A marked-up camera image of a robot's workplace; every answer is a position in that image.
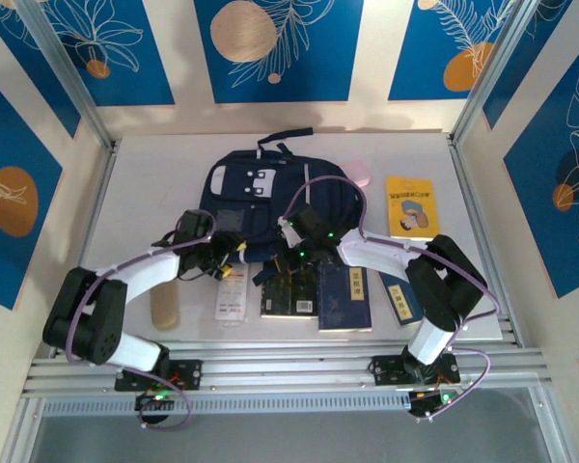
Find black book with barcode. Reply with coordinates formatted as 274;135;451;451
260;262;319;319

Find white plastic supplies package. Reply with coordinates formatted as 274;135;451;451
213;262;249;323

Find navy blue backpack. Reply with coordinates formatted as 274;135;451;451
198;126;363;290

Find navy book with star pattern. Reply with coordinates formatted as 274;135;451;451
317;259;372;334

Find beige pencil case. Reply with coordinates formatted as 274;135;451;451
149;279;180;332

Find yellow cartoon cover book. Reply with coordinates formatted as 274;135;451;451
385;175;438;241

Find plain navy book yellow label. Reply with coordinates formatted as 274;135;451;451
376;272;424;329

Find aluminium mounting rails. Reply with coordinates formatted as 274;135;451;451
21;340;549;400

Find grey metal panel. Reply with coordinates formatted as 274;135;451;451
2;388;578;463

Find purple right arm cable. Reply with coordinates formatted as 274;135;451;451
282;176;503;425

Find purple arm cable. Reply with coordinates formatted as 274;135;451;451
282;176;503;425
65;209;218;430

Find aluminium side rail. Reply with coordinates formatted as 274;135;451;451
447;134;522;348
50;137;122;361

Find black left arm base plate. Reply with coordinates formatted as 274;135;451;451
113;359;204;393

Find grey slotted cable duct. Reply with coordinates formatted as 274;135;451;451
41;390;414;417

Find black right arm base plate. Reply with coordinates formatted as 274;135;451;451
369;354;462;388

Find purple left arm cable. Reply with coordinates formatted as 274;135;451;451
65;209;218;430

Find blue floral wall poster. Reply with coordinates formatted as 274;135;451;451
194;0;366;104
388;0;518;102
0;0;82;140
482;0;575;130
42;0;176;107
0;67;64;311
503;41;579;300

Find aluminium frame post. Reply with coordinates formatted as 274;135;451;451
14;0;118;151
449;0;547;149

